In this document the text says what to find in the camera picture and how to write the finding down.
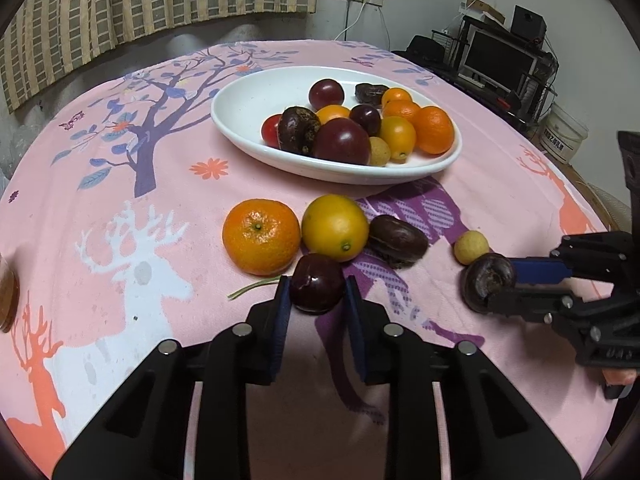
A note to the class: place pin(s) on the computer monitor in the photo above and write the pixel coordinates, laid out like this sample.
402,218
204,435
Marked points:
500,60

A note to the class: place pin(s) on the red tomato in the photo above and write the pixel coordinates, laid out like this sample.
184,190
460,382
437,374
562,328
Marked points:
271,130

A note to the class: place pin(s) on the white keyboard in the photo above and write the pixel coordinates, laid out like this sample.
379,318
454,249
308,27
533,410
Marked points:
471,81

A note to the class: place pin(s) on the person's right hand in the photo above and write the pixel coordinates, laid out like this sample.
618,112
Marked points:
620,376

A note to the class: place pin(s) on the black hat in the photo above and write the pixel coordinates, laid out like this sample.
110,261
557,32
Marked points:
425,47

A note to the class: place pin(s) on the beige lidded drink cup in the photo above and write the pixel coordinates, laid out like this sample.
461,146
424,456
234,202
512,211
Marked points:
7,295

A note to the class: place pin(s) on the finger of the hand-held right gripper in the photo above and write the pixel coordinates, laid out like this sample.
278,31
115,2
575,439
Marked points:
540,270
530,302

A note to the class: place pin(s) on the large orange mandarin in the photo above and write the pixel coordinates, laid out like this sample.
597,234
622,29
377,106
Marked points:
434,130

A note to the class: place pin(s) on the dark brown passion fruit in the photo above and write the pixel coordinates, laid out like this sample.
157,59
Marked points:
370,92
487,282
397,240

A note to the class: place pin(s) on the orange mandarin with green stem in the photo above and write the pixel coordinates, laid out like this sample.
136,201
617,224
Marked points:
261,236

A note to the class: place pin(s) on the flat cardboard box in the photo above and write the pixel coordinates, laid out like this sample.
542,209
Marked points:
482,10

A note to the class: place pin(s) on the thin green twig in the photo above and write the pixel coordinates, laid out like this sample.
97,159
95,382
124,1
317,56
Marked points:
250,287

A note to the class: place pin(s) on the white plastic bucket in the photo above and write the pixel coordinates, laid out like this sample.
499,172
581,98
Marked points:
562,135

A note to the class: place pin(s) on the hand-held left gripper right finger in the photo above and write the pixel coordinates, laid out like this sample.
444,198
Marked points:
356,330

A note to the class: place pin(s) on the purple passion fruit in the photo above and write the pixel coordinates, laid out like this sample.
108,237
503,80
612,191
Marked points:
326,93
317,283
365,119
341,141

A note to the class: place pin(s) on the small pale yellow fruit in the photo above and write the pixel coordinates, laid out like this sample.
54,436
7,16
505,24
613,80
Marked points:
471,246
378,151

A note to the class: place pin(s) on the white oval plate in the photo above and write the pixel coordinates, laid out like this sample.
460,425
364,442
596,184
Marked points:
240,110

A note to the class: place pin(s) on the pink deer-print tablecloth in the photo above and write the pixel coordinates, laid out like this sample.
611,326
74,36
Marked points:
150,185

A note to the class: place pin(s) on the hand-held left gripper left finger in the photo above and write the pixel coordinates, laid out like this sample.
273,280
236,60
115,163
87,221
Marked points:
280,330

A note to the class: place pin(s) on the small orange mandarin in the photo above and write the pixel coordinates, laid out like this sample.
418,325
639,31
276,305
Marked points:
396,95
405,110
332,112

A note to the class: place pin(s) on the black speaker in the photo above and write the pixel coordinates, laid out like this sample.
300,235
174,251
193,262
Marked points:
529,24

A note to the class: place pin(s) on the beige woven seat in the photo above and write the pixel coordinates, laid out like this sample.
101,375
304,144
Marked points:
610,205

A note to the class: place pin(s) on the black computer rack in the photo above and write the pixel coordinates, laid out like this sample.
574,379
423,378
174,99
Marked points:
500,102

